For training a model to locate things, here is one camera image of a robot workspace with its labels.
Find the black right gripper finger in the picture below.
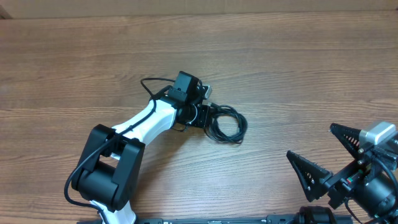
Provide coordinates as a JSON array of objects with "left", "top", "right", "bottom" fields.
[
  {"left": 330, "top": 123, "right": 361, "bottom": 159},
  {"left": 286, "top": 151, "right": 332, "bottom": 202}
]

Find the black USB cable bundle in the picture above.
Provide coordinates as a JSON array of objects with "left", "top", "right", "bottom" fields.
[{"left": 203, "top": 101, "right": 249, "bottom": 145}]

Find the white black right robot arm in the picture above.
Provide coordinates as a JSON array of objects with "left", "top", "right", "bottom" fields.
[{"left": 287, "top": 121, "right": 397, "bottom": 223}]

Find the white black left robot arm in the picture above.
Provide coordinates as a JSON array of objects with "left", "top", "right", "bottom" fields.
[{"left": 64, "top": 72, "right": 212, "bottom": 223}]

